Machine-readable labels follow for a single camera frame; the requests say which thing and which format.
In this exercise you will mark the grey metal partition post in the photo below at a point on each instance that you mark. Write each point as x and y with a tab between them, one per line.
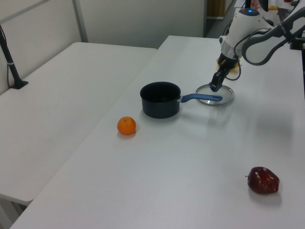
80	21

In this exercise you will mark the red toy apple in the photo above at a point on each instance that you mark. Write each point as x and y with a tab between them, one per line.
262	180

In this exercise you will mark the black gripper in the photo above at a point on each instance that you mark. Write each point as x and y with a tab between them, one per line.
227	63

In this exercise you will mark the orange mandarin fruit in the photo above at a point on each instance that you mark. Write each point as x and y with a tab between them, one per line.
126	126

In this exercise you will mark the glass lid with blue knob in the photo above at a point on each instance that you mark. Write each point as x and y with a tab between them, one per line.
226	93

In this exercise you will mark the black pole with base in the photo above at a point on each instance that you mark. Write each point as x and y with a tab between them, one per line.
10	69

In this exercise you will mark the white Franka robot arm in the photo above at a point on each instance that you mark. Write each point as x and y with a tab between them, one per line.
238	26

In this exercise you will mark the yellow toy bell pepper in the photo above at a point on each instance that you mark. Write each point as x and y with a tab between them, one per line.
236	66

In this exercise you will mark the black table clamp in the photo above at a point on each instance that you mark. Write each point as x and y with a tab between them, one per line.
296	43

